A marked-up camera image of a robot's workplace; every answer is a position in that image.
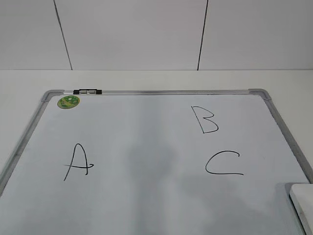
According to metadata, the white eraser block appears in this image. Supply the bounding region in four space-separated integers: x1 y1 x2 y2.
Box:
290 184 313 235

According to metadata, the white board with grey frame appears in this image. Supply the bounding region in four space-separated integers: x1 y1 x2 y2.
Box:
0 89 313 235

